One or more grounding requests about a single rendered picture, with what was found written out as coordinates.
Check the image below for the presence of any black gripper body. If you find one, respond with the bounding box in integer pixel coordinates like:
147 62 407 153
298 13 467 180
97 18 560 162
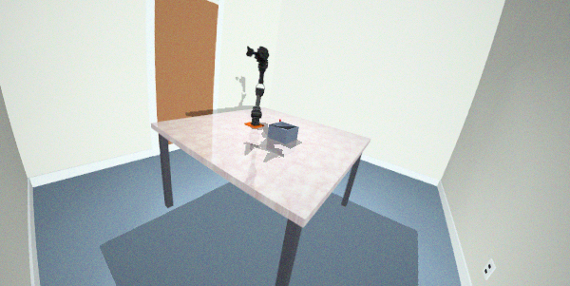
246 50 269 63

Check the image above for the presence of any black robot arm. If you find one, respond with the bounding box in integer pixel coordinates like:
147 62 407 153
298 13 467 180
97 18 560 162
250 47 268 125

